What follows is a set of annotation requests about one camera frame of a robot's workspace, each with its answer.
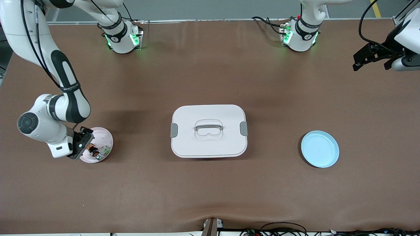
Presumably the pink plate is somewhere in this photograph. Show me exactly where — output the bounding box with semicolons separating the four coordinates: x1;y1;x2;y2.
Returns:
79;127;114;164

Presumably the light blue plate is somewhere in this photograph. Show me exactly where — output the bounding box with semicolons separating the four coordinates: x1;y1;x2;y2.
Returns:
301;130;340;168

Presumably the white storage box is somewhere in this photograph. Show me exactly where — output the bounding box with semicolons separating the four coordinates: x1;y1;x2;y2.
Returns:
170;104;248;159

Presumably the brown table cover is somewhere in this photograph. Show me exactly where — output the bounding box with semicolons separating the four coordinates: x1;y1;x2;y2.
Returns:
0;18;420;235

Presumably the white green switch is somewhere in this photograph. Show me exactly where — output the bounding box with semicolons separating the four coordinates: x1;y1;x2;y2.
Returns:
97;145;112;161

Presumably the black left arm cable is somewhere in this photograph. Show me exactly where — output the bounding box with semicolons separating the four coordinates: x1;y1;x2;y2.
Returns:
358;0;394;50

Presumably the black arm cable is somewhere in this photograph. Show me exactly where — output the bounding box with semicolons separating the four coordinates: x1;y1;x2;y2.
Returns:
20;0;63;89
358;0;394;50

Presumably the aluminium frame corner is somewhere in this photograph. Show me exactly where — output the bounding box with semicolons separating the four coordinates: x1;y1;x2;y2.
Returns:
392;0;417;27

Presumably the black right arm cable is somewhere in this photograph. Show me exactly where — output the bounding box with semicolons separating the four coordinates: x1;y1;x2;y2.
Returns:
20;0;63;89

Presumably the black left base cable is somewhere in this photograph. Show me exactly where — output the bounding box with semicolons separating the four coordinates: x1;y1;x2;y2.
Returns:
252;16;289;35

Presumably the black base cable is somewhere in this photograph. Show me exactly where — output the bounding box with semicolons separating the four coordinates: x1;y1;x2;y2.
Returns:
252;16;289;35
122;3;145;23

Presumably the black right base cable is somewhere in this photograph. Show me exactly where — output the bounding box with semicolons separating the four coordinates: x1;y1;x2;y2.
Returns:
122;3;145;23

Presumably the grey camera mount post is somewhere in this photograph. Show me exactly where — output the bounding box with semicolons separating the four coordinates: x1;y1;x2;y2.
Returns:
201;217;218;236

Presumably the black looped cable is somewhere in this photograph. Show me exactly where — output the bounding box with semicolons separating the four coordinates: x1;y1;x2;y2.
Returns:
261;222;308;236

